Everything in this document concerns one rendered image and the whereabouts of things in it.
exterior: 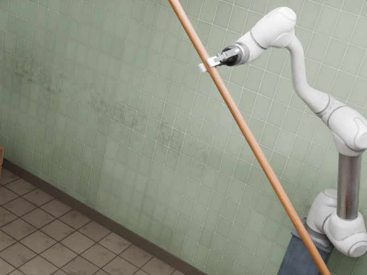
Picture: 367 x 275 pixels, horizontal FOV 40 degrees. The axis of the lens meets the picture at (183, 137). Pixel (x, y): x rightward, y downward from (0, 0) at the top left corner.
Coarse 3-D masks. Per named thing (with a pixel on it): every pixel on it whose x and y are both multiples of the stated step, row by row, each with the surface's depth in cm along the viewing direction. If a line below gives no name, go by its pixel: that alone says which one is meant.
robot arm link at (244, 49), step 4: (232, 44) 197; (236, 44) 196; (240, 44) 197; (244, 44) 199; (240, 48) 196; (244, 48) 197; (244, 52) 196; (248, 52) 199; (244, 56) 196; (248, 56) 200; (244, 60) 197; (236, 64) 198; (240, 64) 200
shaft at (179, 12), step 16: (176, 0) 180; (192, 32) 179; (208, 64) 179; (224, 96) 179; (240, 112) 180; (240, 128) 180; (256, 144) 179; (272, 176) 179; (288, 208) 179; (304, 240) 179; (320, 256) 179; (320, 272) 180
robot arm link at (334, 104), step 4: (332, 100) 227; (336, 100) 228; (328, 104) 226; (332, 104) 227; (336, 104) 226; (340, 104) 226; (344, 104) 226; (328, 108) 226; (332, 108) 226; (336, 108) 224; (324, 112) 227; (328, 112) 226; (332, 112) 224; (320, 116) 231; (324, 116) 228; (328, 116) 226; (324, 120) 229; (328, 120) 226
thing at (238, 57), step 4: (224, 48) 195; (228, 48) 194; (232, 48) 193; (240, 52) 195; (236, 56) 194; (240, 56) 194; (236, 60) 193; (240, 60) 196; (228, 64) 195; (232, 64) 195
